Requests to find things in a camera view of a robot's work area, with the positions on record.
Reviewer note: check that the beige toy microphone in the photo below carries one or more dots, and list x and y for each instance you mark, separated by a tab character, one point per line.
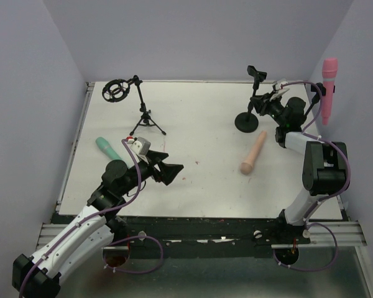
247	165

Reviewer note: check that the black front mounting rail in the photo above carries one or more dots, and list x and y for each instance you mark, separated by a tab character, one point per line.
195	237

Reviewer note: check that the pink toy microphone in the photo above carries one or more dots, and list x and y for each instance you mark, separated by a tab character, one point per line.
329	72

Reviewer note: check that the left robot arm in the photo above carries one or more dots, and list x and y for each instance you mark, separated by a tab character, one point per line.
43	273

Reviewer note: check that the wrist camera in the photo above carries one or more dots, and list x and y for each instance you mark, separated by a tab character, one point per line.
278	89
140	146

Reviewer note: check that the aluminium side frame rail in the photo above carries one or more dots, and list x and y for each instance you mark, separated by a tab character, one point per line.
74	144

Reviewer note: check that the black round-base mic stand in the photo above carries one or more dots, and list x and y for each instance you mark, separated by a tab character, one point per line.
314	99

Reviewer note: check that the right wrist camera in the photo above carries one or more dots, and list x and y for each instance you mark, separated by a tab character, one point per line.
278	89

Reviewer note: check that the mint green toy microphone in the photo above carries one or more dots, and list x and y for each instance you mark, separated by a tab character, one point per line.
107	149

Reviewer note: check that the black tripod shock-mount stand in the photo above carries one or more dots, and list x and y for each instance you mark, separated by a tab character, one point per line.
118	89

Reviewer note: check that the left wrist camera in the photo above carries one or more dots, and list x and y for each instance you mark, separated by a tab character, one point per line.
140	146

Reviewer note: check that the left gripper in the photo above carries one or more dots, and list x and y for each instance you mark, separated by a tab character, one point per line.
156	166

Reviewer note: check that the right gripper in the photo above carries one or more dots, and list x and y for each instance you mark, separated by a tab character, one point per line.
262	104

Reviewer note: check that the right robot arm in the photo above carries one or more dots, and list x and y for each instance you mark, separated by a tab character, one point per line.
325	170

